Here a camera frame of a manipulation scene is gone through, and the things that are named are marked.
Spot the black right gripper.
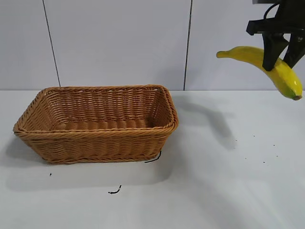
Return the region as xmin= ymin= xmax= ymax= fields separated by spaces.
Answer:
xmin=246 ymin=0 xmax=305 ymax=72

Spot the yellow banana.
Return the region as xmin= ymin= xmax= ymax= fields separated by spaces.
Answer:
xmin=216 ymin=46 xmax=303 ymax=101

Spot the brown woven wicker basket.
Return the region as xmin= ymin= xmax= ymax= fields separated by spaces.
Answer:
xmin=13 ymin=84 xmax=179 ymax=165

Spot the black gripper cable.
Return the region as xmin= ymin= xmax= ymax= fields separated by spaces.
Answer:
xmin=263 ymin=2 xmax=279 ymax=21

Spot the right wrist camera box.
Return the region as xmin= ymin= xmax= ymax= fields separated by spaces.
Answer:
xmin=252 ymin=0 xmax=282 ymax=5

